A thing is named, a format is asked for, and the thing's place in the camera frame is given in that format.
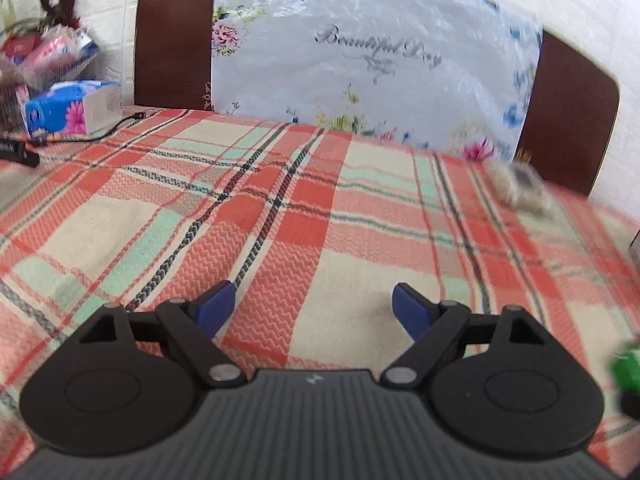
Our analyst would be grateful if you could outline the green packaged box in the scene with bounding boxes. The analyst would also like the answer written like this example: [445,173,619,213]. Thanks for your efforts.
[611,338,640,420]

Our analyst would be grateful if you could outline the black cable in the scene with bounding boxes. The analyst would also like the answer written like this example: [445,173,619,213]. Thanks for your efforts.
[29,112,147,149]

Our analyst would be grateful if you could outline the dark red plant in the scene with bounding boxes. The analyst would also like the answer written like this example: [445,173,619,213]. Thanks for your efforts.
[39,0,80,29]

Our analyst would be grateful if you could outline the plaid bed sheet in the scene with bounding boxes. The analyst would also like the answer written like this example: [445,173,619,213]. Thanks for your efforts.
[1,110,639,474]

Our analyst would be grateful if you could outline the cotton swabs bag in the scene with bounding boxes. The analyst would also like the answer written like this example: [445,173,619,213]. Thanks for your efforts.
[485,160,554,218]

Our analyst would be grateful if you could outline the pink blue tissue pack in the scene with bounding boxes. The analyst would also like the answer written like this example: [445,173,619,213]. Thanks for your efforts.
[20,26,100,90]

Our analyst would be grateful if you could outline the blue tissue box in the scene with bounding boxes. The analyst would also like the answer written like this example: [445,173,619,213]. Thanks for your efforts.
[25,80,122,136]

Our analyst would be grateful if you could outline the black remote device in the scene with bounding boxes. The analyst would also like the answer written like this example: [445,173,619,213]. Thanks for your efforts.
[0,139,40,168]

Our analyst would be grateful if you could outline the brown wooden headboard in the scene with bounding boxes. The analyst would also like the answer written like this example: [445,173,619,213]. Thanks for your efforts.
[134,0,620,196]

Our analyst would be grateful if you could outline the floral plastic pillow bag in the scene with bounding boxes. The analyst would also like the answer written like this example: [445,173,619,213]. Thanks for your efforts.
[210,0,542,161]

